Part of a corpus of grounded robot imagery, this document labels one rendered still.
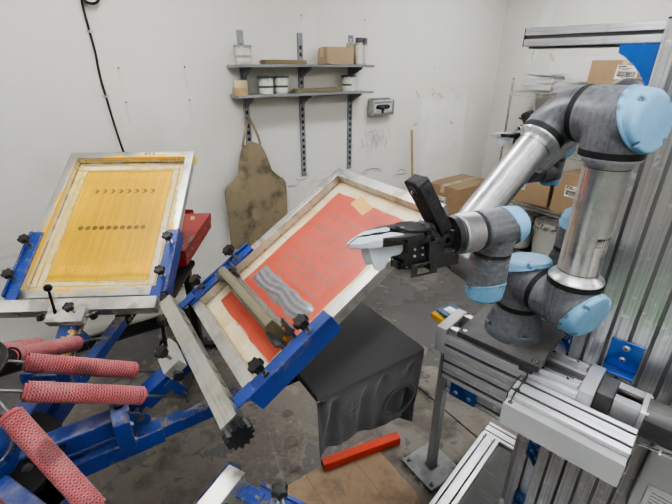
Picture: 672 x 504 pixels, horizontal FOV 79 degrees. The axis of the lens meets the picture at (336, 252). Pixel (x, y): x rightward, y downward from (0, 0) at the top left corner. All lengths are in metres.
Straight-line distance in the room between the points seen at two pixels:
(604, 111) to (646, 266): 0.45
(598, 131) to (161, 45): 2.71
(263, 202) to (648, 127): 2.87
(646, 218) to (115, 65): 2.85
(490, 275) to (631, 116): 0.37
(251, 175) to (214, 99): 0.62
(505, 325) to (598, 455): 0.34
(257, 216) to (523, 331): 2.63
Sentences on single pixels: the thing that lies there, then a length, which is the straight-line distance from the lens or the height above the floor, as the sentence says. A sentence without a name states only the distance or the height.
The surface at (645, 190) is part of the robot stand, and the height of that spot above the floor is 1.67.
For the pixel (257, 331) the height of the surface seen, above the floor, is 1.18.
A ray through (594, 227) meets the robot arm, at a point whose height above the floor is 1.63.
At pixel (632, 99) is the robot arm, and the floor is 1.88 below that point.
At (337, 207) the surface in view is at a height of 1.45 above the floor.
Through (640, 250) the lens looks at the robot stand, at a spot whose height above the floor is 1.52.
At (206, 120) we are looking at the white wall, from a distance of 3.23.
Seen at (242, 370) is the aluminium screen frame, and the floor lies 1.16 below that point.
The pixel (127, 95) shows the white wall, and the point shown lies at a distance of 3.12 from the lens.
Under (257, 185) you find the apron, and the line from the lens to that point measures 3.39.
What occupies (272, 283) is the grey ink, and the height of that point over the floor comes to 1.26.
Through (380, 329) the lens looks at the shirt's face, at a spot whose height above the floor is 0.95.
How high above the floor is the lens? 1.94
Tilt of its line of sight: 25 degrees down
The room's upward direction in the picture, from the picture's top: straight up
